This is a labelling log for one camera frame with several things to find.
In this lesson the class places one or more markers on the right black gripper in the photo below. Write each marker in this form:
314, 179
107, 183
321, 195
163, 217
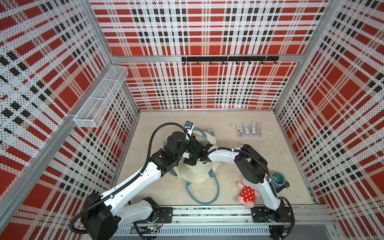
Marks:
188, 161

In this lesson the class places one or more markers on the cream canvas tote bag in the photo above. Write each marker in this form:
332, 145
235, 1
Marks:
200, 172

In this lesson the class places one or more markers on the clear compass set case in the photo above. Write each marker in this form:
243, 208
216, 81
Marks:
254, 128
239, 129
246, 129
259, 130

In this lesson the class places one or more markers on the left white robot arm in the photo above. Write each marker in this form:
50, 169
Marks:
102, 214

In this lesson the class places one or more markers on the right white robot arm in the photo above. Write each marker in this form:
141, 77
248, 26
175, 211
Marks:
254, 168

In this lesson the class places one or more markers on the pink plush toy red dress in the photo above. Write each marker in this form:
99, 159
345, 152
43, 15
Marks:
248, 195

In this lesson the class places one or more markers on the teal ceramic cup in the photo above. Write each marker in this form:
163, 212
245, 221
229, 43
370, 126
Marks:
278, 179

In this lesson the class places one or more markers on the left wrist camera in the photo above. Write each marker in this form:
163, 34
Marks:
189, 126

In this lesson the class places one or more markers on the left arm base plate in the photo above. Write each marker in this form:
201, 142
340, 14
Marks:
161, 215

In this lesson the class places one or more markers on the white wire mesh basket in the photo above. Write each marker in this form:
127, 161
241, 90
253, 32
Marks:
97, 105

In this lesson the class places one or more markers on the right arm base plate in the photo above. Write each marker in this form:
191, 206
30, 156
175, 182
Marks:
264, 215

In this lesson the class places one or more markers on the black wall hook rail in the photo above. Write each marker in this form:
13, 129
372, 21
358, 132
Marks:
225, 59

